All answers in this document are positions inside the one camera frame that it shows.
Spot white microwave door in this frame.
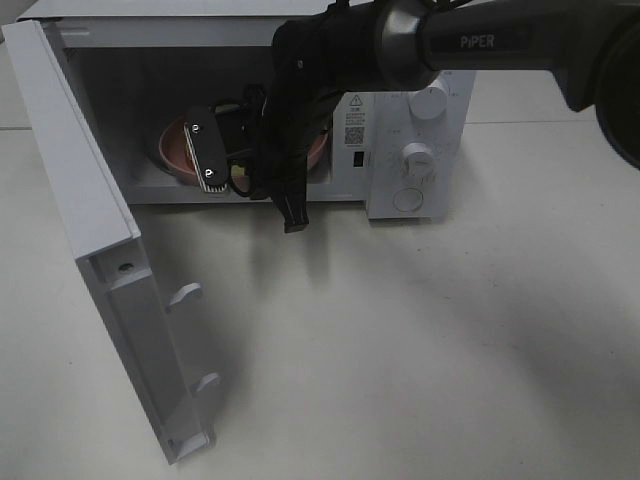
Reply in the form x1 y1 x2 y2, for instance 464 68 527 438
2 20 219 464

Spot upper white power knob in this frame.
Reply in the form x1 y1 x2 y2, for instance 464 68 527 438
408 79 449 120

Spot white timer knob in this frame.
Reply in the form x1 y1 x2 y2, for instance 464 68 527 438
401 142 436 179

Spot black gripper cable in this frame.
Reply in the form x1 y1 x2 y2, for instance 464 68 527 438
209 83 271 199

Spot round white door-release button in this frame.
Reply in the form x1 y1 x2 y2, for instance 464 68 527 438
393 188 424 213

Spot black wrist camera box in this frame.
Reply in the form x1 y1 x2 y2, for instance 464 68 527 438
184 106 230 194

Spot white bread sandwich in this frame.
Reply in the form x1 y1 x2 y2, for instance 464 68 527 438
230 162 251 194

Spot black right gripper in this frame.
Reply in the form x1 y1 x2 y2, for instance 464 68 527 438
212 84 335 234

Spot white microwave oven body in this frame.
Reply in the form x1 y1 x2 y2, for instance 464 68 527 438
14 1 475 219

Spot pink round plate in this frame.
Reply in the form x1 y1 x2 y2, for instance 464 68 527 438
158 116 331 186

